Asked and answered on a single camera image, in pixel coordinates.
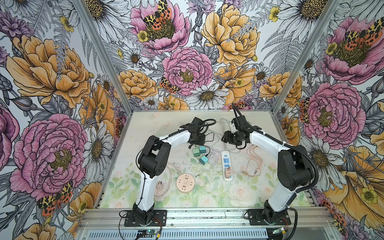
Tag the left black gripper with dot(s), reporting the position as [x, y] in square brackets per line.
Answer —
[201, 142]

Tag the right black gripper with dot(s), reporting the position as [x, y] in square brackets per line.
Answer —
[227, 138]

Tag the white blue power strip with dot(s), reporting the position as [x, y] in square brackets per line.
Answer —
[226, 162]

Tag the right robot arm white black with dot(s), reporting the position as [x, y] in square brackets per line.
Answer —
[296, 171]

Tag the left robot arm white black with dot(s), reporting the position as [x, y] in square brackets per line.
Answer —
[152, 160]

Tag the teal green charger plug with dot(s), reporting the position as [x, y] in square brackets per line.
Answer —
[202, 149]

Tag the round pink power socket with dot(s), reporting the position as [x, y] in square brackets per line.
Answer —
[185, 183]

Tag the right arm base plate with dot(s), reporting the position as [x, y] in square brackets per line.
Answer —
[258, 216]

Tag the aluminium front rail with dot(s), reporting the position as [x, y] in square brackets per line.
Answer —
[301, 223]

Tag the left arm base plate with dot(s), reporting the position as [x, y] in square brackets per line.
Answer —
[155, 218]

